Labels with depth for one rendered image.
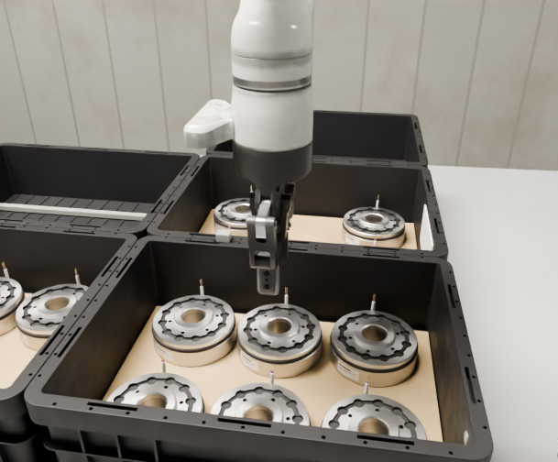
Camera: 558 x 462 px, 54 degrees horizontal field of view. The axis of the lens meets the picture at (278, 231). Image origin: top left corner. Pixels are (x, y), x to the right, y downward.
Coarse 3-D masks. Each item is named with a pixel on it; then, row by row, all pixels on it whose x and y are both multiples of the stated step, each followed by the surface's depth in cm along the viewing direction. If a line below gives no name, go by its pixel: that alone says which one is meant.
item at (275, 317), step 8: (264, 320) 67; (272, 320) 67; (280, 320) 67; (288, 320) 67; (296, 320) 67; (264, 328) 65; (296, 328) 65; (264, 336) 65; (272, 336) 64; (280, 336) 64; (288, 336) 64
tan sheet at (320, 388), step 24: (144, 336) 70; (144, 360) 66; (216, 360) 66; (240, 360) 66; (120, 384) 62; (216, 384) 62; (240, 384) 62; (288, 384) 62; (312, 384) 62; (336, 384) 62; (360, 384) 62; (408, 384) 62; (432, 384) 62; (312, 408) 59; (408, 408) 59; (432, 408) 59; (432, 432) 57
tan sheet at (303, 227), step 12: (300, 216) 99; (312, 216) 99; (204, 228) 95; (300, 228) 95; (312, 228) 95; (324, 228) 95; (336, 228) 95; (408, 228) 95; (312, 240) 91; (324, 240) 91; (336, 240) 91; (408, 240) 91
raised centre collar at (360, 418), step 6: (360, 414) 54; (366, 414) 54; (372, 414) 54; (378, 414) 54; (384, 414) 54; (354, 420) 53; (360, 420) 53; (366, 420) 54; (372, 420) 54; (378, 420) 54; (384, 420) 53; (390, 420) 53; (348, 426) 53; (354, 426) 53; (384, 426) 53; (390, 426) 53; (396, 426) 53; (390, 432) 52; (396, 432) 52
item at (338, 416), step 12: (360, 396) 57; (372, 396) 57; (336, 408) 55; (348, 408) 56; (360, 408) 55; (372, 408) 55; (384, 408) 55; (396, 408) 55; (324, 420) 54; (336, 420) 54; (348, 420) 54; (396, 420) 54; (408, 420) 54; (408, 432) 53; (420, 432) 53
